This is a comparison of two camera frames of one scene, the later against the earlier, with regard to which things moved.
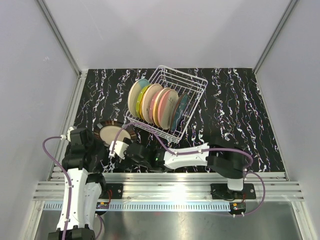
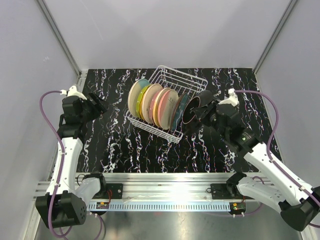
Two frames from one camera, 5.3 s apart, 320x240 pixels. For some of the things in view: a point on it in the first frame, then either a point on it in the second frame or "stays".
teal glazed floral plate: [179, 111] stays
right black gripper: [126, 161] to [203, 111]
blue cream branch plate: [134, 92] stays
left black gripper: [89, 136] to [100, 106]
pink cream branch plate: [167, 107] stays
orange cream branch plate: [155, 106] stays
